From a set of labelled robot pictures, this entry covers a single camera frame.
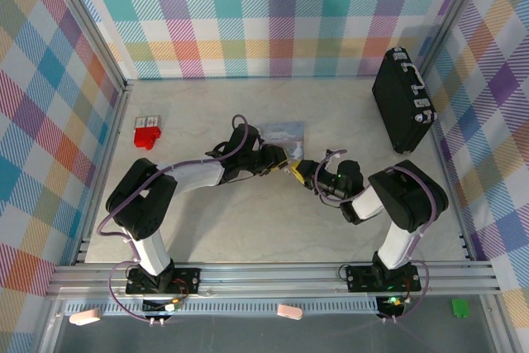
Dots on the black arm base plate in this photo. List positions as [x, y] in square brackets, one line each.
[359, 278]
[186, 276]

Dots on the pink eraser left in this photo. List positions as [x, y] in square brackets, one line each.
[84, 316]

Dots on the green plastic block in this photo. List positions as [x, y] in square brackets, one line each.
[460, 308]

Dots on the black briefcase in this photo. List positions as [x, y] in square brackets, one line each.
[396, 101]

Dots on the pink eraser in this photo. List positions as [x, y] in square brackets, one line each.
[290, 312]
[84, 316]

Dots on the blue cartoon tin box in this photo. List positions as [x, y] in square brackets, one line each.
[285, 132]

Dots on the red toy building block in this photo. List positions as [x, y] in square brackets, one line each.
[145, 138]

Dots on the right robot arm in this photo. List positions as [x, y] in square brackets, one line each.
[409, 196]

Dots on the pink eraser centre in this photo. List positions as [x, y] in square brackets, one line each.
[290, 312]

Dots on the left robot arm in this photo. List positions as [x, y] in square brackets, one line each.
[140, 204]

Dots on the aluminium frame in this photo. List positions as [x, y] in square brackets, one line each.
[268, 282]

